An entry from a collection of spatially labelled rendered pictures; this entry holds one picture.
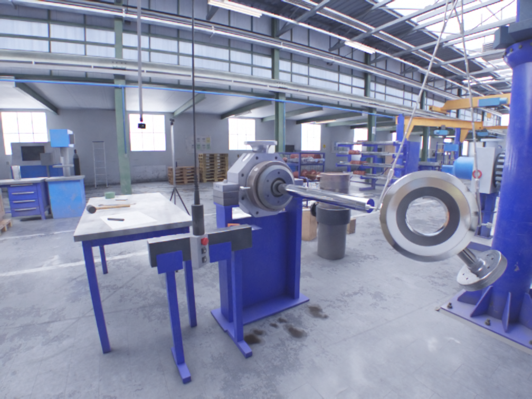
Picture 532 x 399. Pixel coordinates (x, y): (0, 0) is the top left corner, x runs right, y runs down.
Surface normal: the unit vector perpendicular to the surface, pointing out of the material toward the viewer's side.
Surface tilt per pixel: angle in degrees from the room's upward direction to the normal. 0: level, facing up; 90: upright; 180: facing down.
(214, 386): 0
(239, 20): 90
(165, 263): 90
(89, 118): 90
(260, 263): 90
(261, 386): 0
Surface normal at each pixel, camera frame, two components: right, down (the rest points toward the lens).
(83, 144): 0.51, 0.15
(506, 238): -0.96, 0.05
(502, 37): -0.39, 0.16
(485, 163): -0.86, 0.09
